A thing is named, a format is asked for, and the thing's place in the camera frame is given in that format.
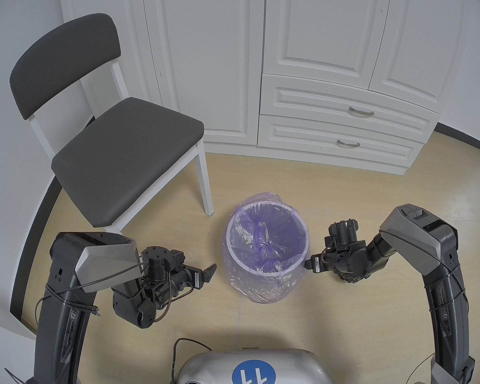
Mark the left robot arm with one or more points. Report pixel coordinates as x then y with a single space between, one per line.
97 258

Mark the white trash bin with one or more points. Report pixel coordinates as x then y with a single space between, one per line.
262 288

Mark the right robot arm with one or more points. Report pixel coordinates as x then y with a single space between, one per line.
416 236

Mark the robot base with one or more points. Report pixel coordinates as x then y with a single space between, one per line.
258 365

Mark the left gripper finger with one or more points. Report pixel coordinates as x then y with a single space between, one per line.
208 273

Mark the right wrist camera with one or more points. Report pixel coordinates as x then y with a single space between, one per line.
315 264

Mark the black plastic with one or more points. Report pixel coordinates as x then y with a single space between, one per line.
352 280

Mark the purple plastic bag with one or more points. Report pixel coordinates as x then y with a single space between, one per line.
258 232

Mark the white chair with grey seat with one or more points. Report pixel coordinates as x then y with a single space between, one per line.
127 157

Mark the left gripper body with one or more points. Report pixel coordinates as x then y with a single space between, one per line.
183 281

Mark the white wardrobe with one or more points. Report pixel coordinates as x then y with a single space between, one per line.
318 37

